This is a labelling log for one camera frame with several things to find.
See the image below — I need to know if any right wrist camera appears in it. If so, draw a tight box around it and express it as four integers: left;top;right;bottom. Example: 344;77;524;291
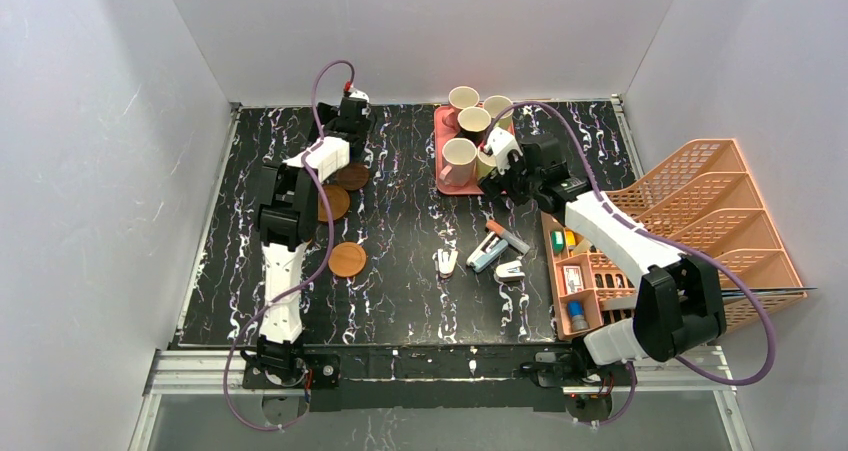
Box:
483;127;523;174

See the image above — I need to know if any white stapler right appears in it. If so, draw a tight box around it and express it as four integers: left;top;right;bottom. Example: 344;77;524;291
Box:
494;258;526;284

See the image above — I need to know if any pink mug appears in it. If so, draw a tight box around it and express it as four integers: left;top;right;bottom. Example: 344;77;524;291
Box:
438;138;477;187
442;85;480;129

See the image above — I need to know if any green mug front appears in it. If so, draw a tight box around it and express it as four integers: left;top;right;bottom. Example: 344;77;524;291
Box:
475;147;497;182

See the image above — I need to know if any pink mug rear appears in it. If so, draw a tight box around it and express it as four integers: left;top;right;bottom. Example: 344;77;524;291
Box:
442;85;480;129

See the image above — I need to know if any green mug rear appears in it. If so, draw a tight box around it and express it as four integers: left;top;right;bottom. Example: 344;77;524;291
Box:
482;95;513;132

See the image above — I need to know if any small white stapler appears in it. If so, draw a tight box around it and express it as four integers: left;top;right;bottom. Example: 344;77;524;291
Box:
435;248;458;279

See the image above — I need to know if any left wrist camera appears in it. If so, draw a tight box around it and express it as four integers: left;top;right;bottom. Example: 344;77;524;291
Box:
343;81;370;106

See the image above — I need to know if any dark brown mug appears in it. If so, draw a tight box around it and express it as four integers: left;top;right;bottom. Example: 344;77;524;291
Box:
457;106;492;146

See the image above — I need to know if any dark brown coaster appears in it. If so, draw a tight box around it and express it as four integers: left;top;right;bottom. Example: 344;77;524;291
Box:
335;163;370;191

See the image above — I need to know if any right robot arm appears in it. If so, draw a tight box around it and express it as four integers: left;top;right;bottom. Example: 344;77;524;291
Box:
479;128;726;366

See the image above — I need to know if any orange file organizer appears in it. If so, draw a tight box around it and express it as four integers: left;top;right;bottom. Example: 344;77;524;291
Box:
541;139;807;341

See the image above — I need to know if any green mug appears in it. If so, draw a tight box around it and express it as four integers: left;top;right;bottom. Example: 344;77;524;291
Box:
475;147;497;182
482;95;513;132

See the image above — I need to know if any brown saucer coaster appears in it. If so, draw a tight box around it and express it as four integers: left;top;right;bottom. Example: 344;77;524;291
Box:
318;184;350;223

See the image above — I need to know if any blue white stapler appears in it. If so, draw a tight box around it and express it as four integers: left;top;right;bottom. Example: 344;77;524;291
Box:
466;231;509;274

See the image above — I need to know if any orange wooden coaster front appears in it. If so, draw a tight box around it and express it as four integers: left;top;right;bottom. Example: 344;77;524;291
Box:
328;242;367;278

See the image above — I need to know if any blue stamp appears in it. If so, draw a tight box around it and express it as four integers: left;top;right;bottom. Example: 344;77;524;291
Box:
566;300;590;333

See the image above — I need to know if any pink mug front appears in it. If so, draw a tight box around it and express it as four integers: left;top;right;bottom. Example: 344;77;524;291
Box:
438;138;477;187

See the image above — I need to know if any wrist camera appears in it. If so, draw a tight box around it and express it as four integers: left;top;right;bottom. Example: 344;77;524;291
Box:
343;81;370;106
483;127;523;174

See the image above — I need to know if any green eraser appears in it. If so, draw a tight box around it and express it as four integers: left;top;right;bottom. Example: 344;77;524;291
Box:
550;230;566;254

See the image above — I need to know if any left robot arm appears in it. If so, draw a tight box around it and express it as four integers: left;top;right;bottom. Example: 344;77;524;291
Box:
240;91;374;387

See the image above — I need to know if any white red card box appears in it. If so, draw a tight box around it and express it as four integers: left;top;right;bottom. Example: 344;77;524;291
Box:
562;265;585;295

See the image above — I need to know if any pink tray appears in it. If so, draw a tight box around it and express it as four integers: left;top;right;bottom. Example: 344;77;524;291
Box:
434;106;496;196

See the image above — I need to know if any orange grey marker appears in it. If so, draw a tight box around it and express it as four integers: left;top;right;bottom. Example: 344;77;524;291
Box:
486;220;530;255

